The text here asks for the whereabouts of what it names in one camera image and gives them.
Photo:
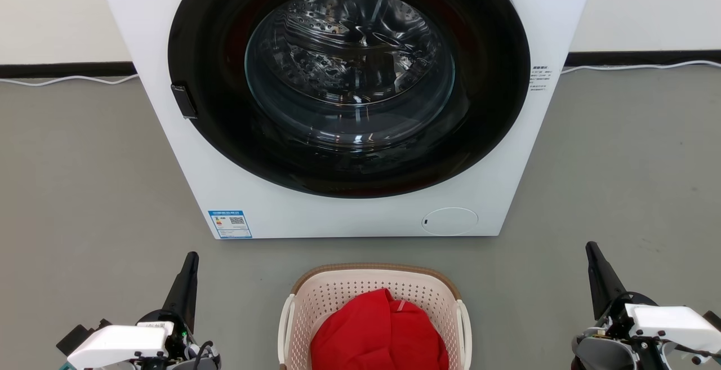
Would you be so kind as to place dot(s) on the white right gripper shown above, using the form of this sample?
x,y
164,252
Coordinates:
x,y
670,325

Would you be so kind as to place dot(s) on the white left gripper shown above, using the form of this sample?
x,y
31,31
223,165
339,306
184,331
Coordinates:
x,y
118,344

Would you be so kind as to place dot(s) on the cream perforated laundry basket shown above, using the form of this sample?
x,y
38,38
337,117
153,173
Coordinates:
x,y
338,291

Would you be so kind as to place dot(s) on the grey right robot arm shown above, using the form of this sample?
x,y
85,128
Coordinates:
x,y
600,353

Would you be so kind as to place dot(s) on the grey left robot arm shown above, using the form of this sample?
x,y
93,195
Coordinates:
x,y
186,363

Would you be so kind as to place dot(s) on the blue energy label sticker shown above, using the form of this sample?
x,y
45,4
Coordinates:
x,y
230,224

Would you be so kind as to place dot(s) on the black round washer door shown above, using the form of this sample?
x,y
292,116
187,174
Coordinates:
x,y
214,133

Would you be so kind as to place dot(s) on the round white filter cover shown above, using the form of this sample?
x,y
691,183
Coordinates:
x,y
449,221

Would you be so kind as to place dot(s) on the white front-load washing machine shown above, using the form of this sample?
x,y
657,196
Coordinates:
x,y
349,218

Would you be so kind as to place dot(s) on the red garment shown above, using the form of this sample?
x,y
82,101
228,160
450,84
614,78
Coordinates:
x,y
377,336

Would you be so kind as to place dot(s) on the small white text sticker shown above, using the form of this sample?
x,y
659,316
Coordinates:
x,y
541,79

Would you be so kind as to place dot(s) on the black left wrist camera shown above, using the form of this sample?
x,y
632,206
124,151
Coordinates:
x,y
79,336

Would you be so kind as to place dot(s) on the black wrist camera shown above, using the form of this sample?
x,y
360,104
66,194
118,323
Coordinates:
x,y
714,319
79,336

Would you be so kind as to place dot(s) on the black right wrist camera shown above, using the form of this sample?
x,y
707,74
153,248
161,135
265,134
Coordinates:
x,y
714,319

